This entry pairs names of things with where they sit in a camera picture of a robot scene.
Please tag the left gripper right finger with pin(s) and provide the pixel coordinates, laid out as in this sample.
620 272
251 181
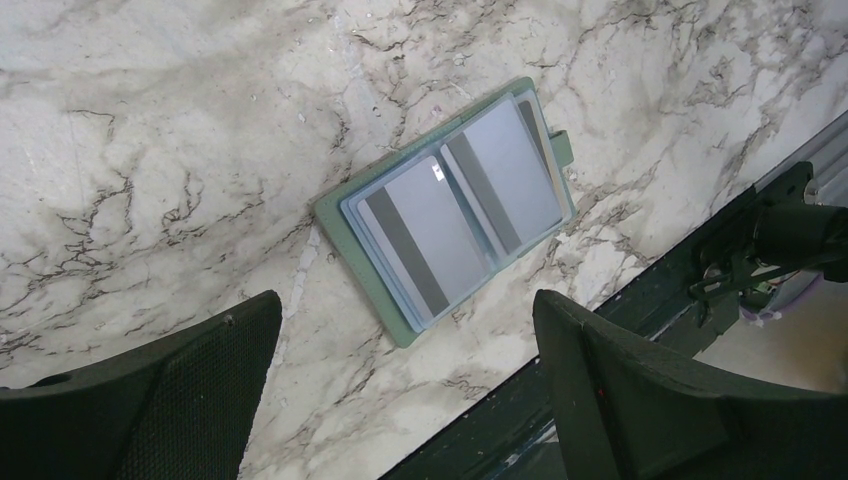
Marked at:
628 408

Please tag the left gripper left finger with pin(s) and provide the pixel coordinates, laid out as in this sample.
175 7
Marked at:
180 407

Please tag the green card holder wallet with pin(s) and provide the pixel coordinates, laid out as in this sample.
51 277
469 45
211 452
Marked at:
333 212

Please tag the silver VIP credit card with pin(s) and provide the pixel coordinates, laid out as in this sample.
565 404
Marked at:
506 179

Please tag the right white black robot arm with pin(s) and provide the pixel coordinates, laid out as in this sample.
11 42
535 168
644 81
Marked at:
778 234

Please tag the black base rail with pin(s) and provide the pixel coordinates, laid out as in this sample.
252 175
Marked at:
507 434

